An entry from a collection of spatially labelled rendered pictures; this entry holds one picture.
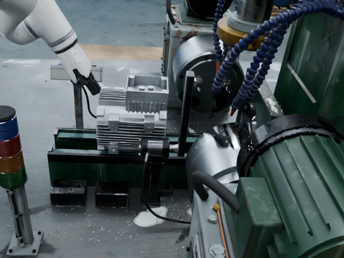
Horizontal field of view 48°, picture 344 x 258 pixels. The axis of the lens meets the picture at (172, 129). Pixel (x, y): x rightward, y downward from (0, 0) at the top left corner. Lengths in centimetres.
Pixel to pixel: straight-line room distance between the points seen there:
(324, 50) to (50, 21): 73
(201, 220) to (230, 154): 21
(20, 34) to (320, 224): 89
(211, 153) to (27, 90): 112
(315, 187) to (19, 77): 161
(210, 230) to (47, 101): 118
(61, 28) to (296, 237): 84
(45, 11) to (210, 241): 73
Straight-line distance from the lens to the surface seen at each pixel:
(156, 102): 110
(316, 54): 115
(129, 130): 111
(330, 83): 104
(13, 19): 101
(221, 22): 108
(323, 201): 51
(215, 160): 86
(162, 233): 114
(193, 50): 138
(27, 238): 111
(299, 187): 53
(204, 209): 72
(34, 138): 150
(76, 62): 113
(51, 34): 111
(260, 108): 115
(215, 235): 68
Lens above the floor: 167
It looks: 34 degrees down
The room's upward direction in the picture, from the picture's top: 6 degrees clockwise
